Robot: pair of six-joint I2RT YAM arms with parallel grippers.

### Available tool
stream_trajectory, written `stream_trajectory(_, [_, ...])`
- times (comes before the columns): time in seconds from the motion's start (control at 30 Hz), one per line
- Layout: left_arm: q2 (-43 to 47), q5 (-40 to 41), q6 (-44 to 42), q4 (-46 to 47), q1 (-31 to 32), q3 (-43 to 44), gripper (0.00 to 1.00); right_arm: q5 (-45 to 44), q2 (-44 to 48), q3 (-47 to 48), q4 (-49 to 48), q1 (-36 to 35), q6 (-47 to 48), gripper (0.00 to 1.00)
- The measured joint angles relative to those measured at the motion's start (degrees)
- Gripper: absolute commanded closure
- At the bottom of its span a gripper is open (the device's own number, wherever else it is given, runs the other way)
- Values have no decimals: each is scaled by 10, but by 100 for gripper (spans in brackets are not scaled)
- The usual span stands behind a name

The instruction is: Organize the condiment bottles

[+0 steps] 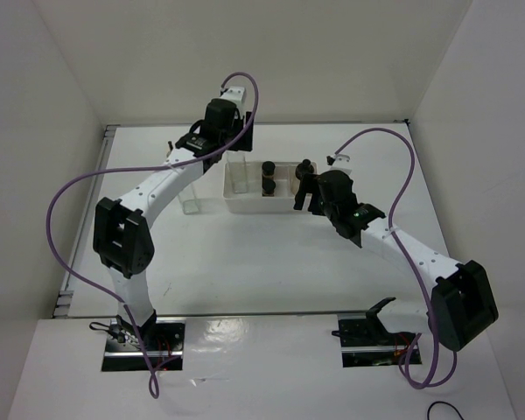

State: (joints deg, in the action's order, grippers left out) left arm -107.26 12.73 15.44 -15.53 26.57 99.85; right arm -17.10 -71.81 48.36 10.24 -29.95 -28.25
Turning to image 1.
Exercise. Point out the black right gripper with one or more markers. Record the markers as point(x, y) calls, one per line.
point(310, 184)

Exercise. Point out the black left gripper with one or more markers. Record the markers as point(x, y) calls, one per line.
point(245, 142)

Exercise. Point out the black top white condiment bottle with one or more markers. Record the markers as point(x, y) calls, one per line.
point(303, 168)

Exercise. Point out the glass oil bottle gold spout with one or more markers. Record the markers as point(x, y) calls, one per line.
point(236, 163)

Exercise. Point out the spice jar black lid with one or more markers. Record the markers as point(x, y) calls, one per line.
point(268, 171)
point(268, 187)

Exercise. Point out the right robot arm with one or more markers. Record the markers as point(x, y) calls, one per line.
point(459, 300)

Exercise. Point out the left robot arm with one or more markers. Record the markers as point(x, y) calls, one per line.
point(122, 236)

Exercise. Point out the white divided organizer bin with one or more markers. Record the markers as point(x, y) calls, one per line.
point(253, 201)

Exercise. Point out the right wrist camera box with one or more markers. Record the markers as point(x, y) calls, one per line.
point(339, 162)

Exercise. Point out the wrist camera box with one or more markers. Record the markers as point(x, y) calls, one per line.
point(236, 95)
point(339, 162)

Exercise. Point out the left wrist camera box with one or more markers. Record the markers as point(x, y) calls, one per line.
point(236, 95)

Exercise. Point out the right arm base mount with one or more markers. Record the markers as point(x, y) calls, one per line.
point(364, 340)

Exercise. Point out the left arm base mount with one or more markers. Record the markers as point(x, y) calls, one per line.
point(165, 347)

